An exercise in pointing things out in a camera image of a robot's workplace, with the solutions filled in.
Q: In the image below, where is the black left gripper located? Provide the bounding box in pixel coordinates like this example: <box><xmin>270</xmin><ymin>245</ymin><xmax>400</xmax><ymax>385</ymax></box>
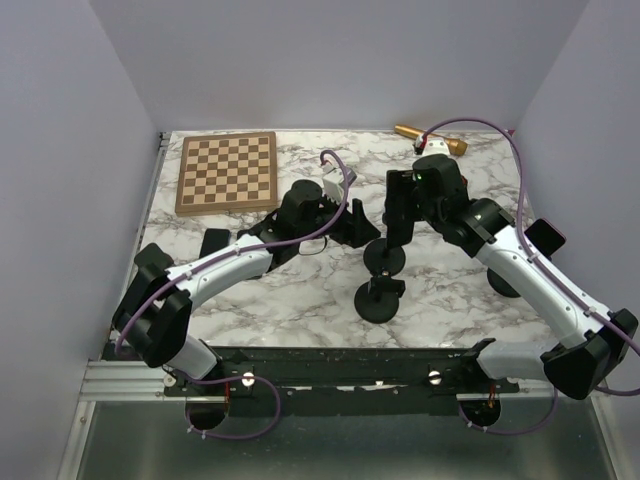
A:
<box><xmin>297</xmin><ymin>189</ymin><xmax>381</xmax><ymax>249</ymax></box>

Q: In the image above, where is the black phone stand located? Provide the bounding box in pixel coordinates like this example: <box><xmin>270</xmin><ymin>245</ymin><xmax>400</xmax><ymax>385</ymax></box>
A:
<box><xmin>487</xmin><ymin>269</ymin><xmax>521</xmax><ymax>298</ymax></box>
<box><xmin>363</xmin><ymin>238</ymin><xmax>406</xmax><ymax>276</ymax></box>
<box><xmin>354</xmin><ymin>271</ymin><xmax>406</xmax><ymax>324</ymax></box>

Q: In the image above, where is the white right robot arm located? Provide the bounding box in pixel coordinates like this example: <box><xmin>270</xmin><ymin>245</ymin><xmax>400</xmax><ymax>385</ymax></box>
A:
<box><xmin>383</xmin><ymin>154</ymin><xmax>639</xmax><ymax>400</ymax></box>

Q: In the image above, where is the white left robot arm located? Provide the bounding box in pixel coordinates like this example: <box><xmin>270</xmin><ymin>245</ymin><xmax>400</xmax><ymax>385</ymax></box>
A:
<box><xmin>112</xmin><ymin>180</ymin><xmax>380</xmax><ymax>395</ymax></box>

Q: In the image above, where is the black phone red case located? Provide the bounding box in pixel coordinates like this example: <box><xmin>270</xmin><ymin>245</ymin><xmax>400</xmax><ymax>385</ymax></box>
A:
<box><xmin>524</xmin><ymin>218</ymin><xmax>566</xmax><ymax>259</ymax></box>

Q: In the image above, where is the black phone blue edge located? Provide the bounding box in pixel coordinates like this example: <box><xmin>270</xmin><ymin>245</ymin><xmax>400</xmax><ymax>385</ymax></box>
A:
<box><xmin>199</xmin><ymin>228</ymin><xmax>231</xmax><ymax>259</ymax></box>

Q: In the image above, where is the gold cylinder tube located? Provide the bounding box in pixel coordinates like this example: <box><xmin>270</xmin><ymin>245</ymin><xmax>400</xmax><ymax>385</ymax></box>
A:
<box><xmin>394</xmin><ymin>124</ymin><xmax>468</xmax><ymax>156</ymax></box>

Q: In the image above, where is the wooden chessboard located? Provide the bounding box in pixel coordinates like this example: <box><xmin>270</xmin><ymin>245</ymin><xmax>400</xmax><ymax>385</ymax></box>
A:
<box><xmin>175</xmin><ymin>131</ymin><xmax>278</xmax><ymax>216</ymax></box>

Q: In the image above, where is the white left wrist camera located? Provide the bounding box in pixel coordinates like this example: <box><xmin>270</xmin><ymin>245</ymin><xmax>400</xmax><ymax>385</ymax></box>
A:
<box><xmin>322</xmin><ymin>164</ymin><xmax>344</xmax><ymax>205</ymax></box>

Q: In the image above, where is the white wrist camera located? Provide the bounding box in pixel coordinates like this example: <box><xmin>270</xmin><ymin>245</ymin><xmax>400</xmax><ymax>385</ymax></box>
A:
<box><xmin>322</xmin><ymin>164</ymin><xmax>344</xmax><ymax>205</ymax></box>
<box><xmin>413</xmin><ymin>136</ymin><xmax>450</xmax><ymax>157</ymax></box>

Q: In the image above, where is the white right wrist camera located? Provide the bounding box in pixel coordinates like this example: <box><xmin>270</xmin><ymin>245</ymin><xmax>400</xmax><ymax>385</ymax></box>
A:
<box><xmin>413</xmin><ymin>136</ymin><xmax>450</xmax><ymax>157</ymax></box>

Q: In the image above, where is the black mounting rail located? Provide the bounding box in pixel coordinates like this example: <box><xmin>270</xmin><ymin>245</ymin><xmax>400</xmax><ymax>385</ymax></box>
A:
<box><xmin>164</xmin><ymin>347</ymin><xmax>519</xmax><ymax>417</ymax></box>

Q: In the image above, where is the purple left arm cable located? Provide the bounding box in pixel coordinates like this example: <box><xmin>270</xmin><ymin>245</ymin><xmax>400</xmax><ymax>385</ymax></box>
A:
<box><xmin>114</xmin><ymin>149</ymin><xmax>350</xmax><ymax>359</ymax></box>

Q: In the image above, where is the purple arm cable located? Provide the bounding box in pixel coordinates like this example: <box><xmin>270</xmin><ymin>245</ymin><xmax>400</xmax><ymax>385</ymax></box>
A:
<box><xmin>114</xmin><ymin>149</ymin><xmax>350</xmax><ymax>359</ymax></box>
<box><xmin>422</xmin><ymin>117</ymin><xmax>640</xmax><ymax>396</ymax></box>

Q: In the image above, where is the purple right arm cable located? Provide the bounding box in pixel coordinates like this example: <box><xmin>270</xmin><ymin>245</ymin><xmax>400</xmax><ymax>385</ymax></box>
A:
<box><xmin>422</xmin><ymin>117</ymin><xmax>640</xmax><ymax>396</ymax></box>

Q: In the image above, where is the small black dark mount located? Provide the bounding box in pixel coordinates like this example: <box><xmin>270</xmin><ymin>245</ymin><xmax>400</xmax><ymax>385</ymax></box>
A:
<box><xmin>134</xmin><ymin>243</ymin><xmax>174</xmax><ymax>270</ymax></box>

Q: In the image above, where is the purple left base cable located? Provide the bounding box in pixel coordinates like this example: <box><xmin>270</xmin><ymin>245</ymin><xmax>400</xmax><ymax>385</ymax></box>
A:
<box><xmin>185</xmin><ymin>370</ymin><xmax>283</xmax><ymax>441</ymax></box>

